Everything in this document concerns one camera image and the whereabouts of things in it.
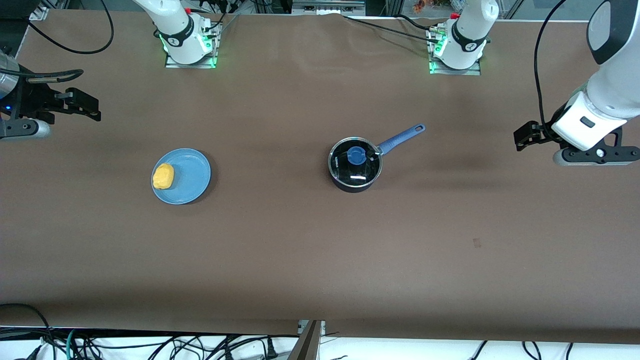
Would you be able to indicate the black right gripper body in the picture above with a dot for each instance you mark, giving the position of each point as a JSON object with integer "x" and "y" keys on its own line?
{"x": 34, "y": 102}

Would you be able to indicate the yellow potato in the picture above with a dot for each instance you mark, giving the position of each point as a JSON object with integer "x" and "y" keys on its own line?
{"x": 163, "y": 176}

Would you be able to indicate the glass lid with blue knob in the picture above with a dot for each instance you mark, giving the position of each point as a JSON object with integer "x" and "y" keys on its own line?
{"x": 355, "y": 157}

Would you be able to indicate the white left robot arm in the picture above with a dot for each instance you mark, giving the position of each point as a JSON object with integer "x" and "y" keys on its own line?
{"x": 610, "y": 90}

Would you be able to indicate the blue round plate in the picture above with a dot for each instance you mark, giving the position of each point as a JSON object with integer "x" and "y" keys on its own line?
{"x": 192, "y": 175}

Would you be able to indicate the orange background object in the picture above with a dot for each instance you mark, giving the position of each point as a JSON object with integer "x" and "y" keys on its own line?
{"x": 425, "y": 5}

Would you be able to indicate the brown table cover sheet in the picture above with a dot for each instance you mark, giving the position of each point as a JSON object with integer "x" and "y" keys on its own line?
{"x": 320, "y": 250}

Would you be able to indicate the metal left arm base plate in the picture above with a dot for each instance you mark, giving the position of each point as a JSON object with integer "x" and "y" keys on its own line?
{"x": 475, "y": 71}

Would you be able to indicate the aluminium corner bracket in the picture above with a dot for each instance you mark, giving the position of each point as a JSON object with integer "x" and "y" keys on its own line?
{"x": 39, "y": 14}

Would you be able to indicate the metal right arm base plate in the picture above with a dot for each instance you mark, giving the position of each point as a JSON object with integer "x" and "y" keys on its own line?
{"x": 172, "y": 64}

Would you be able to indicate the grey aluminium rail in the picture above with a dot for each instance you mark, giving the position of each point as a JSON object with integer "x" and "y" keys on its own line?
{"x": 327, "y": 7}

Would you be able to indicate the aluminium frame beam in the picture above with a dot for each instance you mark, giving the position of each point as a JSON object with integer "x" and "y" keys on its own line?
{"x": 307, "y": 342}

